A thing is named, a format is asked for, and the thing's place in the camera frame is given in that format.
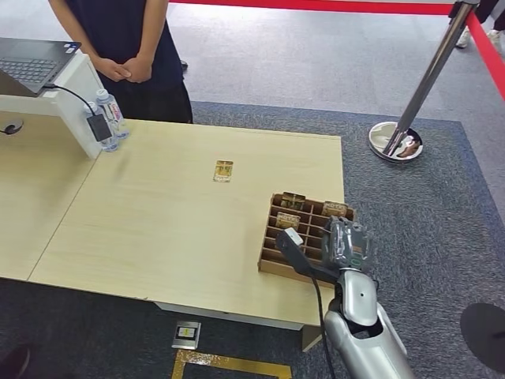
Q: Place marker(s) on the short red barrier belt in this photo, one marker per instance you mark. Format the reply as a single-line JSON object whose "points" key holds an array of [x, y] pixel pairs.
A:
{"points": [[487, 52]]}

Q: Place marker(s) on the person's left hand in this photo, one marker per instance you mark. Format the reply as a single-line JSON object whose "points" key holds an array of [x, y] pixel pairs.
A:
{"points": [[138, 68]]}

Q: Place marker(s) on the person in dark clothing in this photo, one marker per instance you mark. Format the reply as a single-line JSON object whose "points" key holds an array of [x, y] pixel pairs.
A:
{"points": [[134, 31]]}

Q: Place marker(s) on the person's right forearm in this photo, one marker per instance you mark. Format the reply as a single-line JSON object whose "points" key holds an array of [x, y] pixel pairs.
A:
{"points": [[73, 26]]}

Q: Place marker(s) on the black power adapter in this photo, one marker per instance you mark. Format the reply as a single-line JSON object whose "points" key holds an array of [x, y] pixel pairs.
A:
{"points": [[99, 127]]}

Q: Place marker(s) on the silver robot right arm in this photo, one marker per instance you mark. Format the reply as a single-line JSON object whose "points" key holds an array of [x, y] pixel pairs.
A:
{"points": [[362, 324]]}

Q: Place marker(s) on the dark rounded robot part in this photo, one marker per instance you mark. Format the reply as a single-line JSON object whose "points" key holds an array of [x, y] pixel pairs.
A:
{"points": [[13, 363], [485, 335]]}

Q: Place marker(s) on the gold card lying flat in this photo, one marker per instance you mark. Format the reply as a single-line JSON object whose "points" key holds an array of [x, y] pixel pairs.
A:
{"points": [[222, 171]]}

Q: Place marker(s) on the person behind red barrier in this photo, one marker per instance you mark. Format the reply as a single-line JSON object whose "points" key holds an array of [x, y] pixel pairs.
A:
{"points": [[493, 21]]}

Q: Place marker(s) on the person's left forearm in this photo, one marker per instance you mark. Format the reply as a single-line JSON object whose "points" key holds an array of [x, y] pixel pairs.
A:
{"points": [[151, 26]]}

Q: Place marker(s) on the brown wooden card holder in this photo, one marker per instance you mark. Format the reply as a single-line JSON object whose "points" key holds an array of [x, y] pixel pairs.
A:
{"points": [[272, 261]]}

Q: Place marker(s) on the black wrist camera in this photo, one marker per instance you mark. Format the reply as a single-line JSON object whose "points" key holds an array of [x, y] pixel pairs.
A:
{"points": [[294, 251]]}

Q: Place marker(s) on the clear water bottle red label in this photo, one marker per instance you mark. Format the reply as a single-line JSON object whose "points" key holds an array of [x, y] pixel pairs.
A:
{"points": [[114, 112]]}

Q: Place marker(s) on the dark grey laptop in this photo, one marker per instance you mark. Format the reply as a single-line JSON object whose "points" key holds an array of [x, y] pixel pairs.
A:
{"points": [[32, 63]]}

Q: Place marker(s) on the person's right hand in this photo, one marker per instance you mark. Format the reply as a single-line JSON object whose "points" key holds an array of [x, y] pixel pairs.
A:
{"points": [[110, 69]]}

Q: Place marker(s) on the white raised desk shelf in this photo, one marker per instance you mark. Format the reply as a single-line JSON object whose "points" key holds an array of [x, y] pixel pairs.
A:
{"points": [[74, 99]]}

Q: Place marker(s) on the gold card in holder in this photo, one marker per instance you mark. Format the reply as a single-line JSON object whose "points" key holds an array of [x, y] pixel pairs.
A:
{"points": [[292, 201], [335, 209], [287, 221]]}

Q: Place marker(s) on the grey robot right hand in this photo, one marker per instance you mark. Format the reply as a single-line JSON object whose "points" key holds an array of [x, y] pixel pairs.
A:
{"points": [[347, 246]]}

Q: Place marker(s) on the gold floor tape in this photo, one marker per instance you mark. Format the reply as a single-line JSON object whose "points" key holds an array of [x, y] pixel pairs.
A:
{"points": [[233, 362]]}

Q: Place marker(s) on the chrome stanchion post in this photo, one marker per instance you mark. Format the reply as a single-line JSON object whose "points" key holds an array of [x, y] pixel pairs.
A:
{"points": [[428, 78]]}

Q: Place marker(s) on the long red barrier belt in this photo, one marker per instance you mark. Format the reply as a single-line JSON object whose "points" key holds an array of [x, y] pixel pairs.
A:
{"points": [[307, 4]]}

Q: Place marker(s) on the metal floor socket box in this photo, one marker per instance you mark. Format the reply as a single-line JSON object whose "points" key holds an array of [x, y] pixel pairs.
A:
{"points": [[186, 335]]}

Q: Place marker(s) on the dark grey carpet mat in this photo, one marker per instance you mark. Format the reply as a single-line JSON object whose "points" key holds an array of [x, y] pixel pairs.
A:
{"points": [[414, 235]]}

